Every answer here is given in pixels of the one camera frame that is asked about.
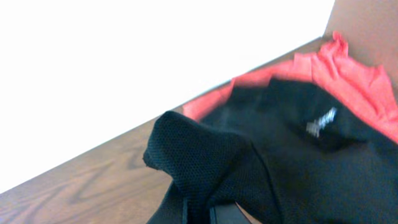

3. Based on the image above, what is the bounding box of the red printed t-shirt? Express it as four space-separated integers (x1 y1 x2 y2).
183 32 397 141

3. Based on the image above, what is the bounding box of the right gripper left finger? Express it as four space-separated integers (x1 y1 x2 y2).
147 183 188 224

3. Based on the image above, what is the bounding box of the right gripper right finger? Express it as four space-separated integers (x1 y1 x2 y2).
210 203 251 224

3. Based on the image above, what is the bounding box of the black polo shirt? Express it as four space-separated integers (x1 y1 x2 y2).
143 80 397 223

